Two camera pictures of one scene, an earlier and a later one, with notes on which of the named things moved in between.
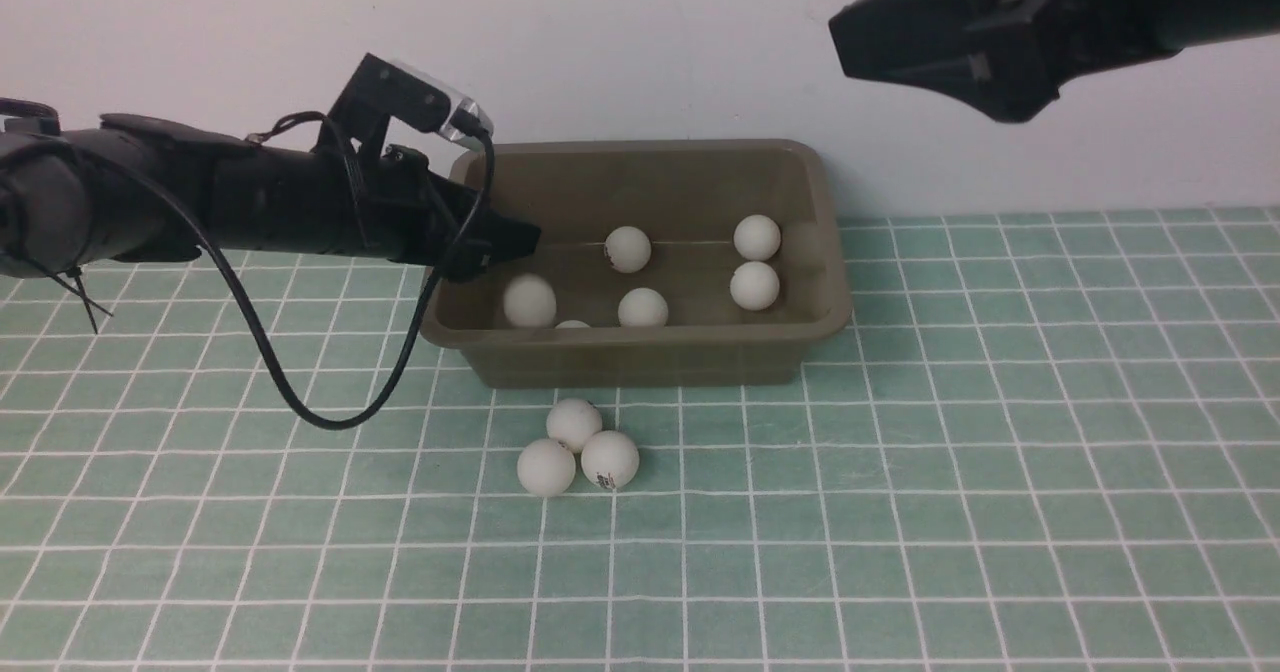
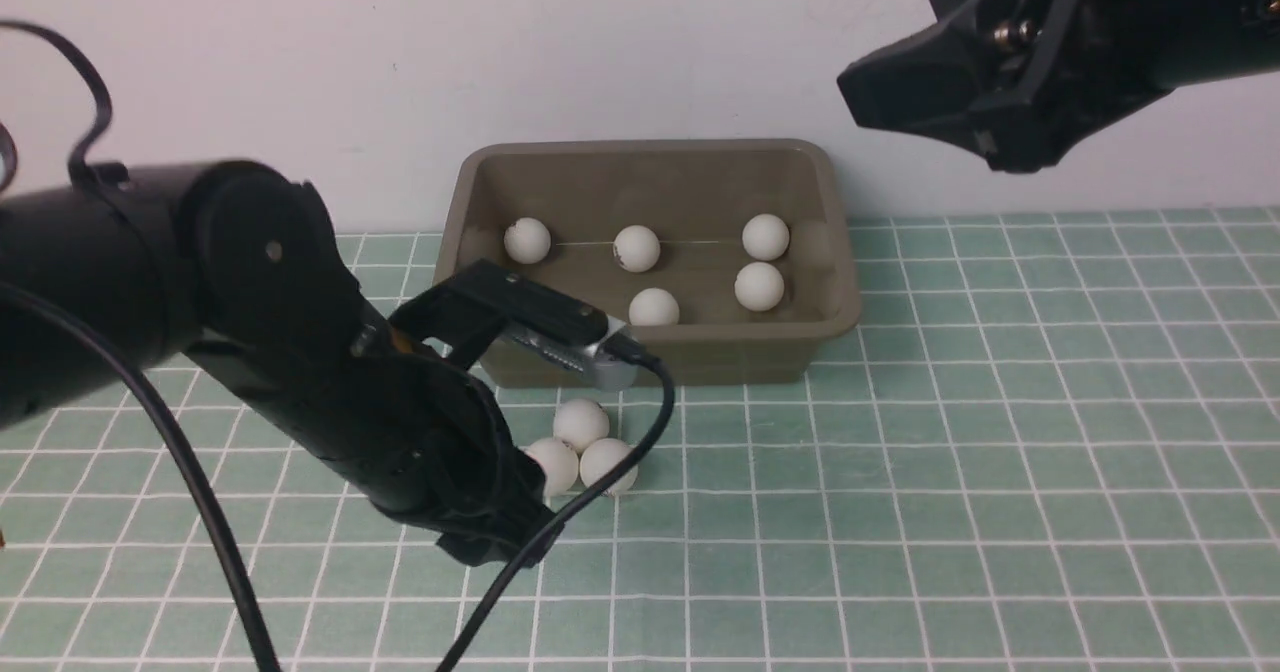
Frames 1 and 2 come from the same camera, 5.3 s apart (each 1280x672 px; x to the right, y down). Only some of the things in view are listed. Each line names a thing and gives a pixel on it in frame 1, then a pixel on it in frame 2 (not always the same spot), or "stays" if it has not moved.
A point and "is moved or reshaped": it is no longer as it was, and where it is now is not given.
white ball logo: [754, 285] stays
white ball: [545, 467] stays
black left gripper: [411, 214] -> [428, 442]
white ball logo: [610, 459] stays
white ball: [530, 301] is moved or reshaped
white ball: [757, 237] stays
